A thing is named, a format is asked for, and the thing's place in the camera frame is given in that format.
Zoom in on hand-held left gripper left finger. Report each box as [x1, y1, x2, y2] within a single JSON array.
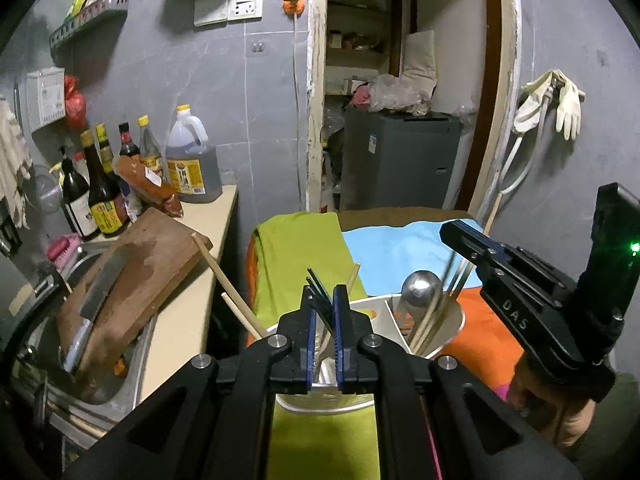
[[62, 284, 318, 480]]

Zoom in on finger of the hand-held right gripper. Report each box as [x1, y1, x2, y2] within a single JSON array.
[[450, 219, 526, 257], [440, 221, 505, 274]]

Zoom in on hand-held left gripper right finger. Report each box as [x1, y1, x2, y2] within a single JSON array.
[[332, 284, 583, 480]]

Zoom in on metal fork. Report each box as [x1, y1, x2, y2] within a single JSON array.
[[306, 267, 341, 386]]

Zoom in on white plastic utensil caddy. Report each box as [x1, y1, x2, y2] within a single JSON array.
[[260, 296, 466, 415]]

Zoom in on metal spoon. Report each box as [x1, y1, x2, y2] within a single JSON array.
[[401, 270, 445, 318]]

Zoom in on thick wooden chopstick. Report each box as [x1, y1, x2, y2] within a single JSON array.
[[221, 293, 262, 339]]

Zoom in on wooden chopstick pair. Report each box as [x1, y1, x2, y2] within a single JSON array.
[[192, 232, 263, 340]]

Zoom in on person's right hand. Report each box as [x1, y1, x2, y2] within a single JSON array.
[[505, 357, 597, 453]]

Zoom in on striped colourful cloth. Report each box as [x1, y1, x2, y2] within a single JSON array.
[[245, 217, 526, 480]]

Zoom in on green cloth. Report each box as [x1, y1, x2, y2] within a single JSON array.
[[252, 211, 381, 480]]

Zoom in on grey appliance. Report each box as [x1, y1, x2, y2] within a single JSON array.
[[340, 107, 461, 212]]

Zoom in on beige kitchen counter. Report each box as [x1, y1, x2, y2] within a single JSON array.
[[135, 185, 238, 406]]

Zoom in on cream rubber glove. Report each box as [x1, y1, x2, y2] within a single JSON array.
[[512, 70, 557, 135], [556, 72, 587, 141]]

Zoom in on crumpled clear plastic bags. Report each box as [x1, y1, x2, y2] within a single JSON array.
[[370, 74, 433, 116]]

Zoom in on wooden cutting board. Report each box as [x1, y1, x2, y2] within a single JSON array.
[[57, 207, 213, 401]]

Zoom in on cream pillow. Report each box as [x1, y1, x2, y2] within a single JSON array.
[[400, 30, 437, 93]]

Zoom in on steel sink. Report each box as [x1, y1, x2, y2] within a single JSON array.
[[10, 250, 156, 431]]

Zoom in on steel cleaver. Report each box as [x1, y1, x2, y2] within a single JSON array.
[[62, 245, 135, 375]]

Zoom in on large oil jug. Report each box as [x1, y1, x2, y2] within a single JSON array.
[[165, 104, 223, 204]]

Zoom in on wooden shelf unit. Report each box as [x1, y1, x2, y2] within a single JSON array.
[[325, 0, 406, 96]]

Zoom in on orange sauce packet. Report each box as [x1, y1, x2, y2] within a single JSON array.
[[114, 155, 185, 218]]

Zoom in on dark bottle yellow label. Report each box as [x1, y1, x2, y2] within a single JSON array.
[[80, 130, 131, 238]]

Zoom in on pink brush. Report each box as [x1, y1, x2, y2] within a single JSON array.
[[46, 234, 82, 261]]

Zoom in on dark bottle red cap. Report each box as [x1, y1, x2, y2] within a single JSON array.
[[117, 122, 141, 158]]

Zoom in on dark bottle white label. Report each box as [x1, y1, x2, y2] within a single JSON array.
[[59, 146, 101, 241]]

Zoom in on slim dark bottle yellow cap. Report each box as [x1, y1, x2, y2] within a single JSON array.
[[95, 122, 118, 176]]

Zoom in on metal strainer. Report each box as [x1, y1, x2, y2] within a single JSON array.
[[29, 164, 63, 214]]

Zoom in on red plastic bag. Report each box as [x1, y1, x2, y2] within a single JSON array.
[[64, 75, 87, 131]]

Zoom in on white hanging towel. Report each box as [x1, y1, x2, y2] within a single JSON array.
[[0, 99, 32, 231]]

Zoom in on white hose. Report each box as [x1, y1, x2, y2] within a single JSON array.
[[477, 82, 557, 211]]

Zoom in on white door frame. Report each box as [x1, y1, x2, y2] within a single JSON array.
[[305, 0, 523, 221]]

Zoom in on white power cable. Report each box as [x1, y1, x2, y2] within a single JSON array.
[[291, 12, 302, 201]]

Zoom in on white wall socket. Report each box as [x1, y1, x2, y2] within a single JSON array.
[[227, 0, 264, 23]]

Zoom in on grey switch plate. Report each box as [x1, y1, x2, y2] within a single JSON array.
[[193, 0, 229, 27]]

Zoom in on white wall box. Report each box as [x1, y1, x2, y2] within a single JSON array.
[[26, 67, 67, 133]]

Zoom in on grey wall rack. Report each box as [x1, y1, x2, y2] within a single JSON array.
[[49, 0, 132, 56]]

